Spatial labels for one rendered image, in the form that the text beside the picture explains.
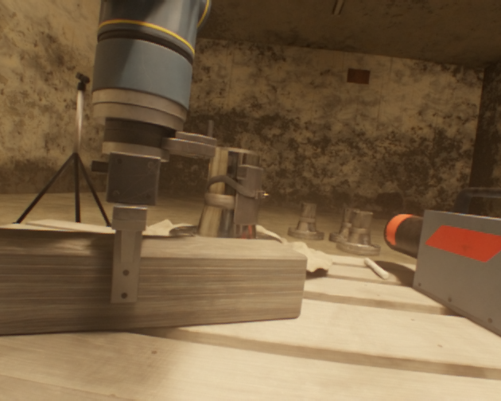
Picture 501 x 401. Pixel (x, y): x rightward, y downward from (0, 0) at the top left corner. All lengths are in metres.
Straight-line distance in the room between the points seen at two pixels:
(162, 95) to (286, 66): 5.60
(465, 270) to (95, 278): 0.54
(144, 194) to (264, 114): 5.35
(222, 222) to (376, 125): 5.39
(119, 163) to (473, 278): 0.54
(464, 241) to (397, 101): 5.59
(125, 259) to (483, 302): 0.51
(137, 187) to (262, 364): 0.21
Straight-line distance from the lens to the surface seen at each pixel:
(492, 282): 0.56
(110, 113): 0.35
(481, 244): 0.58
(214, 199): 0.63
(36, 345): 0.36
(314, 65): 5.95
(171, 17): 0.37
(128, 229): 0.29
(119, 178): 0.32
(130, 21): 0.36
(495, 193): 0.65
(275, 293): 0.39
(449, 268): 0.62
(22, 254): 0.35
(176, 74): 0.36
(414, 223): 0.76
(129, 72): 0.34
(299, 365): 0.33
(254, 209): 0.64
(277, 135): 5.55
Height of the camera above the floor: 0.31
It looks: 4 degrees down
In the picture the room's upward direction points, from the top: 7 degrees clockwise
